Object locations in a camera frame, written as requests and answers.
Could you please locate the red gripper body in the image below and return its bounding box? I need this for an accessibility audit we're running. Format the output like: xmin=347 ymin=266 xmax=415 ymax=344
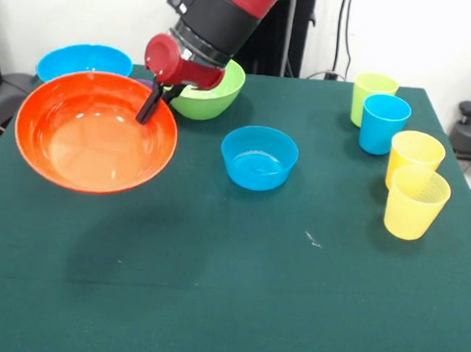
xmin=142 ymin=32 xmax=228 ymax=93

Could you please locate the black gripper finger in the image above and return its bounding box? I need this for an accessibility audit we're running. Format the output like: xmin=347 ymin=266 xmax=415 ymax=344
xmin=135 ymin=74 xmax=165 ymax=126
xmin=160 ymin=82 xmax=185 ymax=106

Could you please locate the orange bowl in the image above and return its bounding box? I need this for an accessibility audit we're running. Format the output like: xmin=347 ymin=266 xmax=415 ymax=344
xmin=10 ymin=64 xmax=184 ymax=202

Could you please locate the small blue bowl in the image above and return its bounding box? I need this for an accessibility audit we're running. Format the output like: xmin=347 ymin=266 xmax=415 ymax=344
xmin=216 ymin=122 xmax=302 ymax=194

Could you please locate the green bowl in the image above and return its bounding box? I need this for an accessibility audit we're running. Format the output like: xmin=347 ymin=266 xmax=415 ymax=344
xmin=167 ymin=54 xmax=248 ymax=124

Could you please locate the large blue bowl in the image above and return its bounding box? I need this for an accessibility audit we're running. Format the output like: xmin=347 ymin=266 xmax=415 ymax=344
xmin=35 ymin=39 xmax=136 ymax=91

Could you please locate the dark green tablecloth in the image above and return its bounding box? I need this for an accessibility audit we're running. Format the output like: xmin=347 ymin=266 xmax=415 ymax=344
xmin=0 ymin=53 xmax=471 ymax=352

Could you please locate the green cup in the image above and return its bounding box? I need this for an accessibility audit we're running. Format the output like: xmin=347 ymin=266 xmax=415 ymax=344
xmin=349 ymin=71 xmax=401 ymax=131

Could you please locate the blue cup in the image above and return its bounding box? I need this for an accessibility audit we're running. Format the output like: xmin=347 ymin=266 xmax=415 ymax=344
xmin=357 ymin=92 xmax=413 ymax=159

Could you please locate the yellow cup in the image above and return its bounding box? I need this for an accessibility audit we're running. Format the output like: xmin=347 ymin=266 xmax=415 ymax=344
xmin=382 ymin=163 xmax=454 ymax=245
xmin=384 ymin=128 xmax=448 ymax=194

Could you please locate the black wall cable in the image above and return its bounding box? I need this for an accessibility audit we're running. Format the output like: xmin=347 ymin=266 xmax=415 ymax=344
xmin=332 ymin=0 xmax=359 ymax=82

